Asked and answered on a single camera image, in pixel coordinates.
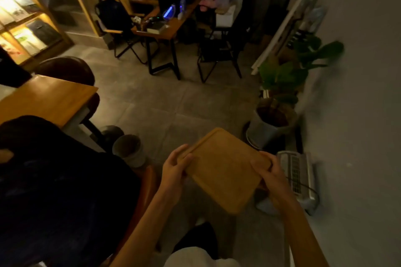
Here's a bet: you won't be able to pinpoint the person's left hand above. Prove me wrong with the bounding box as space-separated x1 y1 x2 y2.
158 144 195 205

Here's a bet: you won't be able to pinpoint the person's right hand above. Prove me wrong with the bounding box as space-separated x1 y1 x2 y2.
250 150 301 214

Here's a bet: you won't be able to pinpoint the wooden cutting board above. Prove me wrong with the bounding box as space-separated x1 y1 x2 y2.
178 127 272 215

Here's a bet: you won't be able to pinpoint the person's right forearm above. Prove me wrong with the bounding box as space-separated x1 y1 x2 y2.
280 203 329 267

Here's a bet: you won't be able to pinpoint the person's left forearm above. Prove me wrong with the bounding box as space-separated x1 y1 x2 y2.
110 189 181 267

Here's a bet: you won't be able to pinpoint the grey plant pot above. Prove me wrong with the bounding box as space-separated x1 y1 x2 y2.
246 98 299 151

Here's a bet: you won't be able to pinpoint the white electric heater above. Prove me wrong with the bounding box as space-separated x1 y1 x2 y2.
277 150 319 212

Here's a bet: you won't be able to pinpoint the orange chair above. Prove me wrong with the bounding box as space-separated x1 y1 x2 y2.
108 165 158 259

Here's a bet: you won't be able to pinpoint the small grey bin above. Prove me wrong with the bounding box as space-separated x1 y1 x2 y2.
112 134 146 169

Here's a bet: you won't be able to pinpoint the person's black shoe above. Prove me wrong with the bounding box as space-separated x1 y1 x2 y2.
173 222 219 260

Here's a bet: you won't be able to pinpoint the black round chair base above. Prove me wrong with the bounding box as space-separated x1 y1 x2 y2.
90 125 125 152

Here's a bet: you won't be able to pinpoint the person's white shorts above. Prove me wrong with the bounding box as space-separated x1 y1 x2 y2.
164 246 241 267

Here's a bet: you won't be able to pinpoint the green leafy plant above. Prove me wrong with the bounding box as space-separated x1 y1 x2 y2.
258 35 344 105

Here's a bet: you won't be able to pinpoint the black metal chair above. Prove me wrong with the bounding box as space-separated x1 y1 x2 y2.
197 24 244 83

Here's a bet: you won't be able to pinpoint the wooden desk with black legs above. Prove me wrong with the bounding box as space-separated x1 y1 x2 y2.
131 0 202 80

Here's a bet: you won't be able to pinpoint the white leaning board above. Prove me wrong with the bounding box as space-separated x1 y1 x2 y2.
251 0 308 75

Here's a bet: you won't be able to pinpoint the folding chair with wooden arms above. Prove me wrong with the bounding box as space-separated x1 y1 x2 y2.
94 10 148 65

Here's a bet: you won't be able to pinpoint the dark book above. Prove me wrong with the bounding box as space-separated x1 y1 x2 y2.
146 21 170 35

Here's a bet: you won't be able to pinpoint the white box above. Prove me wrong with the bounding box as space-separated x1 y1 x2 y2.
216 5 236 28

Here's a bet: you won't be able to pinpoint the blue glowing gadget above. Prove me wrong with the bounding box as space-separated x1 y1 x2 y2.
162 4 176 21

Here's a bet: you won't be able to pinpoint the brown leather chair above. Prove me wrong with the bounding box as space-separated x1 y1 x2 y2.
34 56 101 122

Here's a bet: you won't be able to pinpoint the light wooden table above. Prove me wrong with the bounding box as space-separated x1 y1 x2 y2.
0 75 99 134

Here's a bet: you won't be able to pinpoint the black backpack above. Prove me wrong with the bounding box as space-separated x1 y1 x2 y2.
95 0 134 33

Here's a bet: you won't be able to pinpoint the grey staircase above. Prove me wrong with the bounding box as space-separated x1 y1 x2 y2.
49 0 112 50

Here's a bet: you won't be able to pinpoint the lit wooden bookshelf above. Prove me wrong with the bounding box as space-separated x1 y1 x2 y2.
0 0 74 72

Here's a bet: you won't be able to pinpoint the display of magazines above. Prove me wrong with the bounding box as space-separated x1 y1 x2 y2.
0 0 62 62

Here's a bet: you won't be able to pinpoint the black heater cable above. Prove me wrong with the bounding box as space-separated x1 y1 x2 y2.
286 177 321 214

